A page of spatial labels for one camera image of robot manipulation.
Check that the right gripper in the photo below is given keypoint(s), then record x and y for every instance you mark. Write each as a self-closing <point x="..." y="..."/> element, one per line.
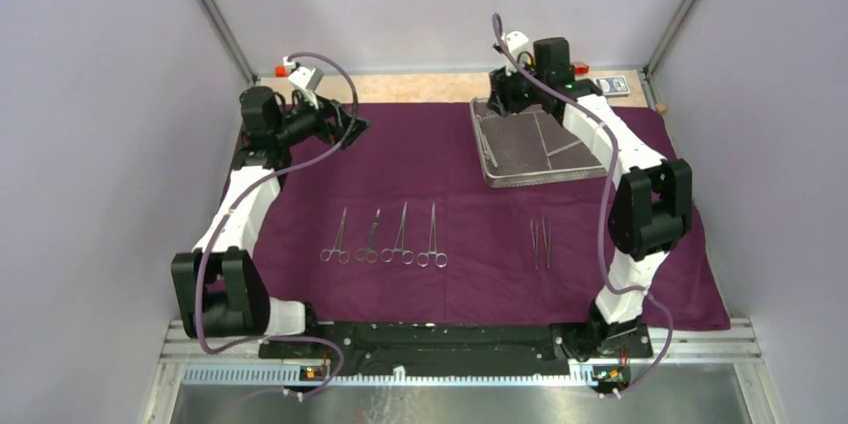
<point x="501" y="99"/>

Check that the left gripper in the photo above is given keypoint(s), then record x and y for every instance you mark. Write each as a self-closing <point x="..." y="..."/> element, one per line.
<point x="326" y="130"/>

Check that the metal mesh instrument tray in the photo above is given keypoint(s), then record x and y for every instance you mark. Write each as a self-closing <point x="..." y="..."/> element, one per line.
<point x="515" y="143"/>

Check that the blue playing card deck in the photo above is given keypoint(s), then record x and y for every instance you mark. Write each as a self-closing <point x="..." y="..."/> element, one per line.
<point x="613" y="86"/>

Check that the steel forceps clamp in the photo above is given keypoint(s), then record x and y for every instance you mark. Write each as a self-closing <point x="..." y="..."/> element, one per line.
<point x="399" y="249"/>

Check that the small steel hemostat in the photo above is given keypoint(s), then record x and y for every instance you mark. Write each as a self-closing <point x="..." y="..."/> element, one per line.
<point x="337" y="251"/>

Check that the steel curved tweezers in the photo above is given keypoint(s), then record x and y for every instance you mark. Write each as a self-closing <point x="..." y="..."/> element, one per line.
<point x="535" y="243"/>

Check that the steel needle holder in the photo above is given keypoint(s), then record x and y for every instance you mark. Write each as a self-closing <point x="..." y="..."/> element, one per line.
<point x="547" y="240"/>

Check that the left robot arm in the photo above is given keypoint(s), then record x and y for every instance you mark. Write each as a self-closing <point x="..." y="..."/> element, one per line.
<point x="219" y="290"/>

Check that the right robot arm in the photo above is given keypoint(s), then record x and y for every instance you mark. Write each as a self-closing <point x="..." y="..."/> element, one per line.
<point x="646" y="206"/>

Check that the red small block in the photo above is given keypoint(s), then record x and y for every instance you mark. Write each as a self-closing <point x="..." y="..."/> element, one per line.
<point x="580" y="68"/>

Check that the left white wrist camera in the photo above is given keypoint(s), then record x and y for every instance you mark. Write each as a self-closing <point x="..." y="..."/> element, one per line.
<point x="304" y="79"/>

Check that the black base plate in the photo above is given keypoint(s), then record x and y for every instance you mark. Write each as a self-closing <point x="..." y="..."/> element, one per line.
<point x="456" y="350"/>

